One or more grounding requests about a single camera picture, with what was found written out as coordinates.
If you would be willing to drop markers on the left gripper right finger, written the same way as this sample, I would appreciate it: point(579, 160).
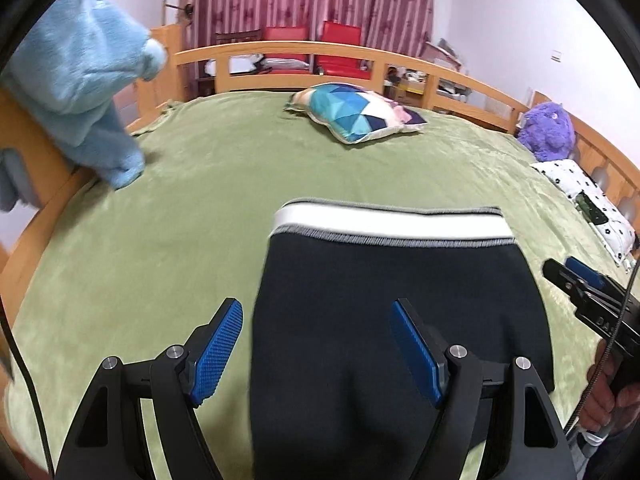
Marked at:
point(524, 439)

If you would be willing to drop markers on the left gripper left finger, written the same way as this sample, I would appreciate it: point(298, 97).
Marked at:
point(107, 440)

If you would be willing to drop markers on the black sweatpants with white stripe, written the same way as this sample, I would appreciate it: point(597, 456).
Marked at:
point(331, 396)

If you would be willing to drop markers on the right hand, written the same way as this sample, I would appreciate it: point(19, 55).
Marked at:
point(601, 403)

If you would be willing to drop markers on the white black-patterned pillow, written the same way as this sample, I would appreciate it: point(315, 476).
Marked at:
point(614, 230)

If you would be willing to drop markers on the green bed blanket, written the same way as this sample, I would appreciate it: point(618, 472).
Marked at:
point(128, 272)

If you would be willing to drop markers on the purple plush toy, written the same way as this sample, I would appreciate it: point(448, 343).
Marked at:
point(547, 132)

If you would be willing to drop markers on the colourful geometric pillow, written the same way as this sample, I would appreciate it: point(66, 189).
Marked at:
point(354, 115)

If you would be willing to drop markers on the light blue plush blanket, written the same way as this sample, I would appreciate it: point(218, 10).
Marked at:
point(67, 71)

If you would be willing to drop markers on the wooden bed frame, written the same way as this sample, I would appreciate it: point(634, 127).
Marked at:
point(56, 182)

